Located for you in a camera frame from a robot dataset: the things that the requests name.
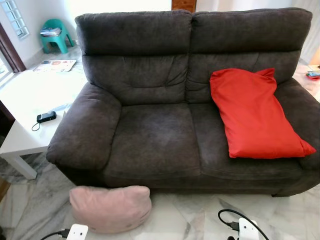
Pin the red pillow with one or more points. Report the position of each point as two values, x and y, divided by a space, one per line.
252 115

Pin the dark grey fabric sofa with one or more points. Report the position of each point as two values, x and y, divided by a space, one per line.
150 135

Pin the pink pillow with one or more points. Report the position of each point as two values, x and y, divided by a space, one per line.
110 207

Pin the small red and teal object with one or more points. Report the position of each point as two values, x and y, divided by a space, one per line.
313 75

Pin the white curtain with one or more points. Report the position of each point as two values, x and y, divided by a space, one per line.
310 30

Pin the brown wooden door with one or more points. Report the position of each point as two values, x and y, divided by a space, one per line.
183 5

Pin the printed magazine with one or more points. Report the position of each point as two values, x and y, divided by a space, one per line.
55 65

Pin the teal plastic stool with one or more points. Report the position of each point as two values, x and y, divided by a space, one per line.
57 25

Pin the stack of papers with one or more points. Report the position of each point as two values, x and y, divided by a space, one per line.
50 32

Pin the white side table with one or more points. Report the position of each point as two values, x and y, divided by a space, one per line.
30 95

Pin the window with white grille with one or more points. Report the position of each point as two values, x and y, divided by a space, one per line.
15 17

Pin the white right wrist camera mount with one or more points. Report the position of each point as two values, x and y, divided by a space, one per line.
247 230

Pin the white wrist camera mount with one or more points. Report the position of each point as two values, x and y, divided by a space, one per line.
77 232
247 230

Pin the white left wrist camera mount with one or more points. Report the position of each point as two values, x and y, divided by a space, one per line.
77 232

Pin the brown door frame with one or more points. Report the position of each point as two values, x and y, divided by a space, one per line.
10 50

